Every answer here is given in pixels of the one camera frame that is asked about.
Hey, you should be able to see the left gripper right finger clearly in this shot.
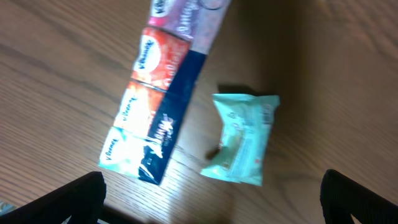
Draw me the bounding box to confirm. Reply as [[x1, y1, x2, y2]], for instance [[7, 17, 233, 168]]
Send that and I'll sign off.
[[320, 169, 397, 224]]

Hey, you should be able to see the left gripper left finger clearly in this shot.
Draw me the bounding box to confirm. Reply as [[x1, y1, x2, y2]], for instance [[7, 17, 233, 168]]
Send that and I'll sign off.
[[1, 171, 106, 224]]

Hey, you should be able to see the teal snack pack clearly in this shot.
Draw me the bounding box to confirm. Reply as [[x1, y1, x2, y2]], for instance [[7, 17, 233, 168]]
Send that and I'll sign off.
[[200, 93, 280, 186]]

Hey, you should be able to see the Kleenex tissue multipack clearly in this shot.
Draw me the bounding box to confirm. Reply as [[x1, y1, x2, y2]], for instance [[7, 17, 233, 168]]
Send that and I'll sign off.
[[99, 0, 230, 185]]

